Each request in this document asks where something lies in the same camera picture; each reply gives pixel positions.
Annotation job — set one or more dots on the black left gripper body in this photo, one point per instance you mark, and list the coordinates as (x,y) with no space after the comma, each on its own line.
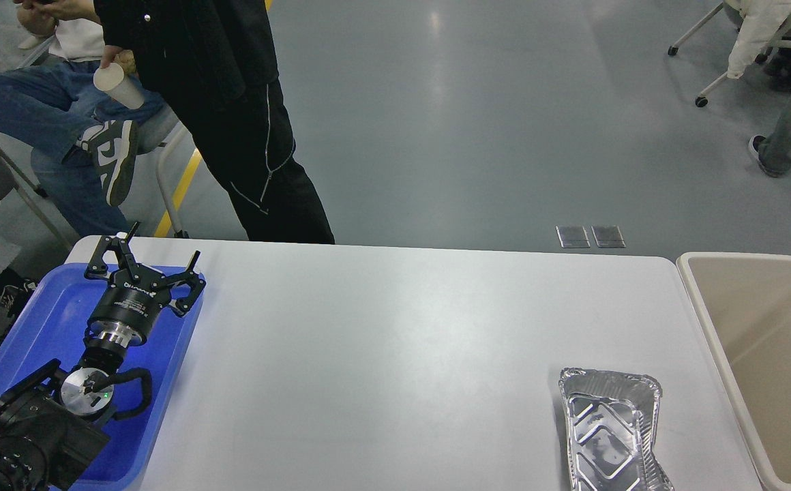
(132,303)

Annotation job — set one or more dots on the white paper cup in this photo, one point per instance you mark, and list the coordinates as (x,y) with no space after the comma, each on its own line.
(113,81)

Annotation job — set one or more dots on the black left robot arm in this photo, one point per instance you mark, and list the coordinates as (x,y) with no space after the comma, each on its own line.
(87,371)

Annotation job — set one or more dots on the standing person's hand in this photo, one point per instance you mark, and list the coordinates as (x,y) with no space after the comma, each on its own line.
(109,54)

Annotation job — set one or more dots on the blue plastic tray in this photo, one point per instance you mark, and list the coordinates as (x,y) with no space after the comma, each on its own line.
(53,325)

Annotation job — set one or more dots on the seated person in jeans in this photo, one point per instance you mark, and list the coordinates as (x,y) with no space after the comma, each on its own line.
(84,142)

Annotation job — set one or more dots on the grey rolling chair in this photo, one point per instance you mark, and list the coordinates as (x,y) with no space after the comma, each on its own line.
(161,134)

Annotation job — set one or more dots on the standing person in black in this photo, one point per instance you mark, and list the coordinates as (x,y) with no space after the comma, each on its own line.
(215,64)

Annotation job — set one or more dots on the left floor socket plate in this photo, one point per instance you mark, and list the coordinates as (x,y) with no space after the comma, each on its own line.
(573,237)

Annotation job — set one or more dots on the floor socket plate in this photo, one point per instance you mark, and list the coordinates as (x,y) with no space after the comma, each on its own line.
(573,237)
(608,237)

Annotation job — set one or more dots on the right floor socket plate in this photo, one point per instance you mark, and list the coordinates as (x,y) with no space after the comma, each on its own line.
(608,237)

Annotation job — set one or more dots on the crumpled aluminium foil tray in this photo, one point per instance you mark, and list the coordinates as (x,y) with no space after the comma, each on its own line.
(611,420)

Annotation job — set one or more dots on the beige plastic bin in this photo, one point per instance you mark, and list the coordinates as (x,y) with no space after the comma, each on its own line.
(743,302)

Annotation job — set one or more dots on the far right rolling chair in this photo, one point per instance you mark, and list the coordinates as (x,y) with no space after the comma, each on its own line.
(762,26)

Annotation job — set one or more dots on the person in white jacket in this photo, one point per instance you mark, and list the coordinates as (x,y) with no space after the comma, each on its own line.
(777,61)

